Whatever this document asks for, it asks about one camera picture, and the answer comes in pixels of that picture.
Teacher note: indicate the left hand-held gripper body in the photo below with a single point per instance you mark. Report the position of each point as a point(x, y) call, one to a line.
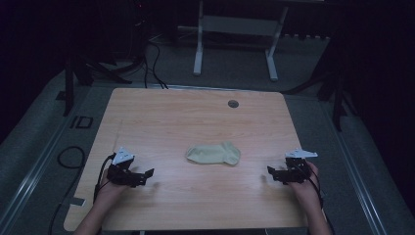
point(124, 173)

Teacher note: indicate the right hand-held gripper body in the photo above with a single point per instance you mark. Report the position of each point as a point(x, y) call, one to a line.
point(295, 171)

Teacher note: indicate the pale green sock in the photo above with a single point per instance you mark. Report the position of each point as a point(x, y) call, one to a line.
point(212, 154)

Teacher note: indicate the person's left hand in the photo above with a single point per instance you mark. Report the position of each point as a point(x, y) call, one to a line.
point(111, 191)

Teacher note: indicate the person's right hand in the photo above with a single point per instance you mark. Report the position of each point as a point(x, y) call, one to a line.
point(305, 192)

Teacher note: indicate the grey tape piece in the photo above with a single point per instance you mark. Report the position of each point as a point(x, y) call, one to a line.
point(77, 201)

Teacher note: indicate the black metal stand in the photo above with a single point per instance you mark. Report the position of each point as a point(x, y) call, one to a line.
point(69, 88)
point(336, 98)

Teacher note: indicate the white desk frame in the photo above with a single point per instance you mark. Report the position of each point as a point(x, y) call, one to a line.
point(238, 24)

